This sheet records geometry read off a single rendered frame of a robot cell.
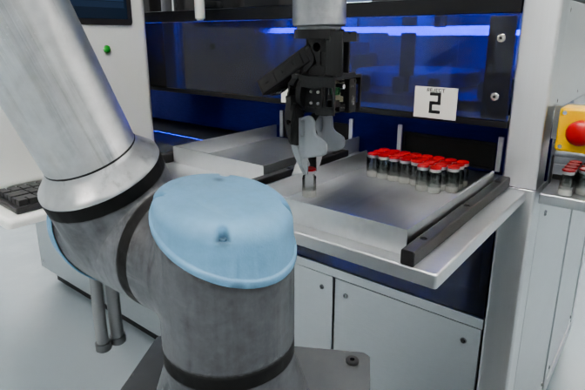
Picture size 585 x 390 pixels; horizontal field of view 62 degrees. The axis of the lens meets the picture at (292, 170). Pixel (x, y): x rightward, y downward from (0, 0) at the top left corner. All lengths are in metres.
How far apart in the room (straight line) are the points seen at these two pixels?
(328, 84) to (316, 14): 0.09
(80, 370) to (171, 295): 1.62
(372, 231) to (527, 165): 0.39
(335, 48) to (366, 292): 0.66
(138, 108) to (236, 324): 1.10
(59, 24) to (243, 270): 0.23
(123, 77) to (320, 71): 0.80
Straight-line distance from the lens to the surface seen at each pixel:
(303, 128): 0.71
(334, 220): 0.67
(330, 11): 0.68
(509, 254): 1.00
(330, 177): 0.91
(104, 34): 1.37
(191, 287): 0.37
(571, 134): 0.88
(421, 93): 0.98
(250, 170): 0.91
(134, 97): 1.42
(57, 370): 2.03
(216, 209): 0.38
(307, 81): 0.68
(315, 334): 1.33
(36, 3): 0.41
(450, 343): 1.13
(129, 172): 0.44
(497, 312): 1.05
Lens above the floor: 1.14
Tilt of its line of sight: 16 degrees down
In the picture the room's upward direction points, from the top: straight up
